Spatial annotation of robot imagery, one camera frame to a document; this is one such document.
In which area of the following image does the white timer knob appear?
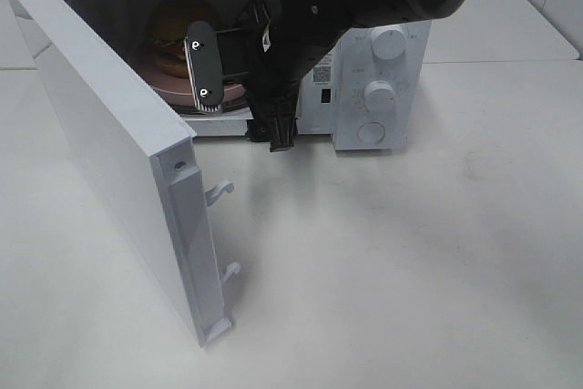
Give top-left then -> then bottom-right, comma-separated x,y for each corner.
363,80 -> 396,112

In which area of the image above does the round white door-release button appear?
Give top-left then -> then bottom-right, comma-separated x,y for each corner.
357,122 -> 385,145

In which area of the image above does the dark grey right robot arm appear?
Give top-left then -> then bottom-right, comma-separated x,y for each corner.
184,0 -> 465,152

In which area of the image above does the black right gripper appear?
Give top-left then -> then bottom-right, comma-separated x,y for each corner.
184,0 -> 410,152

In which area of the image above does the white warning label sticker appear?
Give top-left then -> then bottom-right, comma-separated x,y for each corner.
312,53 -> 336,86

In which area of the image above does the white upper power knob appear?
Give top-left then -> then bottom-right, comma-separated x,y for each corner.
370,25 -> 407,60

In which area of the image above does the glass microwave turntable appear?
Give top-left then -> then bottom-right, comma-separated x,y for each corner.
170,100 -> 250,117

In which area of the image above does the pink round plate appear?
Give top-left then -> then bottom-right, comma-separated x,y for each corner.
128,43 -> 248,107

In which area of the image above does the white microwave door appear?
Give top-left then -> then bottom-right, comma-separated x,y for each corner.
8,0 -> 240,345

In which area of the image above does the burger with lettuce and tomato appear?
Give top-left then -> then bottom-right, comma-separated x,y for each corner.
147,0 -> 226,78

